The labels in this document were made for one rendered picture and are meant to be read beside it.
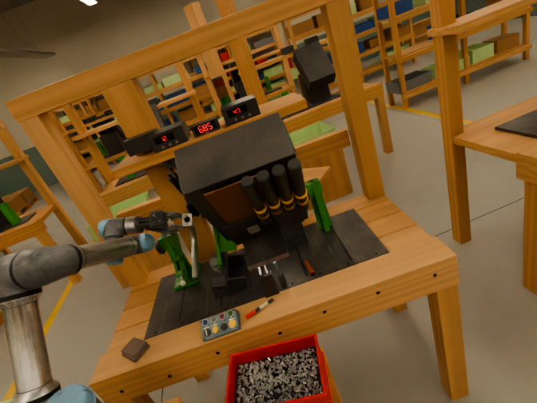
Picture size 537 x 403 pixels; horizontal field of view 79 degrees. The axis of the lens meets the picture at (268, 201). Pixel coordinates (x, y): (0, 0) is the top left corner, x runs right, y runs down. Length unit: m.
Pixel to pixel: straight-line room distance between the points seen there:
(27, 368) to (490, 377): 1.99
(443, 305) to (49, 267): 1.41
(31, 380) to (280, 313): 0.79
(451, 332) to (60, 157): 1.90
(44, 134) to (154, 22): 9.68
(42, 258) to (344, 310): 1.02
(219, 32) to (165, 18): 9.75
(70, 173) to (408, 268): 1.53
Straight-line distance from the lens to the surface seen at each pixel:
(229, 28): 1.54
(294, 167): 0.93
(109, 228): 1.49
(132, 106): 1.61
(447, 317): 1.63
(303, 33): 8.53
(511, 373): 2.21
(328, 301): 1.31
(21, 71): 12.15
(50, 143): 1.77
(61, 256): 1.12
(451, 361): 1.85
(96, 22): 11.52
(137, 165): 1.54
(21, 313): 1.20
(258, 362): 1.26
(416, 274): 1.39
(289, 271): 1.49
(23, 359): 1.22
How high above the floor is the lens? 1.82
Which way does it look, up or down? 26 degrees down
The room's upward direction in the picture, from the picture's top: 21 degrees counter-clockwise
